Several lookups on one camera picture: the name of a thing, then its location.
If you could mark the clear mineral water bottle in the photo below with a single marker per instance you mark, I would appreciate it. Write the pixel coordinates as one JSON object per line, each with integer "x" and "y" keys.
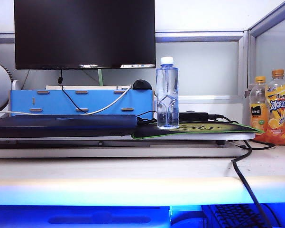
{"x": 167, "y": 99}

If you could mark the white laptop stand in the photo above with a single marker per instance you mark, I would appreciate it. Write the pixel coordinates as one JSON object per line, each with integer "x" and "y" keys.
{"x": 109, "y": 152}

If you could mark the small orange juice bottle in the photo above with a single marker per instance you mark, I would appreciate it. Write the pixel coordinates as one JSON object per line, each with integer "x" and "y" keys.
{"x": 257, "y": 107}

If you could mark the iced tea bottle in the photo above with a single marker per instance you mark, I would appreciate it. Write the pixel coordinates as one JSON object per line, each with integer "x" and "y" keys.
{"x": 278, "y": 107}

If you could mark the black computer mouse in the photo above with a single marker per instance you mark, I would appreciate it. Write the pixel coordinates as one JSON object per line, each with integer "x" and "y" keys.
{"x": 142, "y": 84}

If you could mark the blue storage box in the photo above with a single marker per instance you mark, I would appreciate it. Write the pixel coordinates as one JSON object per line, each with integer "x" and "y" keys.
{"x": 97, "y": 101}

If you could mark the black power adapter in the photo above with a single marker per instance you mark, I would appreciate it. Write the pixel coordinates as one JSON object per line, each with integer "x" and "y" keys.
{"x": 194, "y": 116}

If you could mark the white flat monitor base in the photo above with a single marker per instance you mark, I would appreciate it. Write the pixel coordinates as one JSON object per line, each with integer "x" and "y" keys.
{"x": 85, "y": 87}

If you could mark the black green-edged mouse pad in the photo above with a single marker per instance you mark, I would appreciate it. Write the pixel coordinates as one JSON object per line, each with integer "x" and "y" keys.
{"x": 204, "y": 128}

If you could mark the black flat board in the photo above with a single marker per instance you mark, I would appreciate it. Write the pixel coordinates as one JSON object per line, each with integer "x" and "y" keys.
{"x": 61, "y": 126}

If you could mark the black computer monitor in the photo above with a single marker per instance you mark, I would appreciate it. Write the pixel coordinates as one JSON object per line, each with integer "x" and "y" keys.
{"x": 85, "y": 33}

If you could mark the flat panel with long slot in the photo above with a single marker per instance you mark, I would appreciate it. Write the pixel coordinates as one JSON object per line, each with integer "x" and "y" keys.
{"x": 85, "y": 213}

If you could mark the black keyboard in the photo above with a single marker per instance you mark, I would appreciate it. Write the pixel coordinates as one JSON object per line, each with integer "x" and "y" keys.
{"x": 227, "y": 213}

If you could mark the white desk fan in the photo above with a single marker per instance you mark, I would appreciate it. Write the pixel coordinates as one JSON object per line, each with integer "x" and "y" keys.
{"x": 1, "y": 83}

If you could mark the green monitor stand post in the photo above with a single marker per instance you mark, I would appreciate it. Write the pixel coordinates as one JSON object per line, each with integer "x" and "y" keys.
{"x": 100, "y": 78}

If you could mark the grey cubicle partition frame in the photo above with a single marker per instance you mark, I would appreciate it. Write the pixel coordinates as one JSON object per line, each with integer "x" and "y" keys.
{"x": 199, "y": 36}

